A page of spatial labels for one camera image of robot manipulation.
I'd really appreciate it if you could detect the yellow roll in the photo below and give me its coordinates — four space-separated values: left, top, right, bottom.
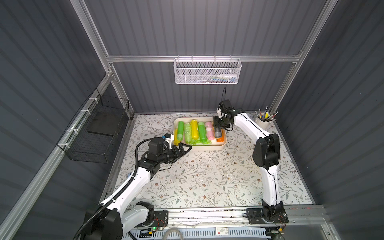
174 137 180 146
190 120 199 140

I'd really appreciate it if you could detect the dark green roll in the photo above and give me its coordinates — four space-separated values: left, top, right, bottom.
198 122 208 144
177 121 185 142

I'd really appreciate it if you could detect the grey trash bag roll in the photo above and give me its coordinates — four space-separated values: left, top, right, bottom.
214 127 222 139

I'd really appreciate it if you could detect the pink roll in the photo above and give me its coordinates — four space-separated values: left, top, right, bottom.
205 122 215 141

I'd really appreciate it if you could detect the light green roll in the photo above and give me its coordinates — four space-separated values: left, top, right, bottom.
184 123 193 145

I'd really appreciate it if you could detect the orange trash bag roll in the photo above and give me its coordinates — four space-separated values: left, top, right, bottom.
216 137 225 143

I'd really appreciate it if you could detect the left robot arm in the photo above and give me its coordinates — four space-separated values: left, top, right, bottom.
73 134 193 240

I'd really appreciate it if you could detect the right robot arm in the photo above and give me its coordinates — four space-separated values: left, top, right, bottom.
214 100 289 223

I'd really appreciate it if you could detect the white plastic storage box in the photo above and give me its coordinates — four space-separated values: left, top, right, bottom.
173 117 228 152

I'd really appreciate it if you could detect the white pen cup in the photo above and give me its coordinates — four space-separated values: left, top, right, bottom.
256 117 270 130

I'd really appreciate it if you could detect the floral table mat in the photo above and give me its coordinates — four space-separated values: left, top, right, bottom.
115 114 314 209

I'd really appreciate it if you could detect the white wire wall basket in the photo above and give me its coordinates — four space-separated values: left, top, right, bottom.
173 57 242 85

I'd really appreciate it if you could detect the black wire side basket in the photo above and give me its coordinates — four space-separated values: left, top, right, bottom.
58 94 130 164

